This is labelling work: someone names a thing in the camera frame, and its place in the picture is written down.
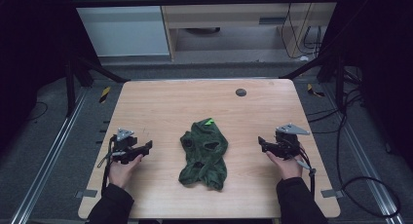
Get hanging black cables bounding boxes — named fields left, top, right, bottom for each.
left=280, top=3, right=323, bottom=60

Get yellow black hazard tape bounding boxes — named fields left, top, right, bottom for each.
left=98, top=86, right=112, bottom=104
left=307, top=83, right=325, bottom=98

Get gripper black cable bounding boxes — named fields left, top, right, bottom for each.
left=96, top=134, right=119, bottom=197
left=293, top=145, right=318, bottom=200

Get light wooden desk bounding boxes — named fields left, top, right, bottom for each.
left=157, top=0, right=342, bottom=61

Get black metal stand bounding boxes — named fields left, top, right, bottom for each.
left=63, top=52, right=131, bottom=119
left=280, top=48, right=347, bottom=113

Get black metal frame bar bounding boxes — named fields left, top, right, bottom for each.
left=69, top=0, right=342, bottom=9

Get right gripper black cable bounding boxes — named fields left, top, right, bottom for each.
left=293, top=145, right=318, bottom=200

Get black floor cable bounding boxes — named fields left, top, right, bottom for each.
left=306, top=87, right=401, bottom=219

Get aluminium floor rail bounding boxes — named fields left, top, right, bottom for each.
left=320, top=84, right=405, bottom=224
left=9, top=87, right=90, bottom=224

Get person's right hand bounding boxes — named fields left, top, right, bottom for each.
left=265, top=145, right=307, bottom=181

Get white cabinet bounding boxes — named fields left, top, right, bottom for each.
left=67, top=0, right=171, bottom=58

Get dark green garment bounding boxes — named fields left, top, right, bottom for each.
left=177, top=117, right=229, bottom=192

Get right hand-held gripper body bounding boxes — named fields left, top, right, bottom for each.
left=268, top=123, right=311, bottom=162

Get grey table bracket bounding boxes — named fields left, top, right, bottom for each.
left=75, top=189, right=98, bottom=199
left=320, top=189, right=344, bottom=200

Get person's left hand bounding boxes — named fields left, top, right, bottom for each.
left=107, top=153, right=144, bottom=190

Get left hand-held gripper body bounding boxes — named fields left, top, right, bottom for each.
left=109, top=128, right=146, bottom=166

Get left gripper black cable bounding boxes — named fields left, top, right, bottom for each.
left=96, top=134, right=119, bottom=197

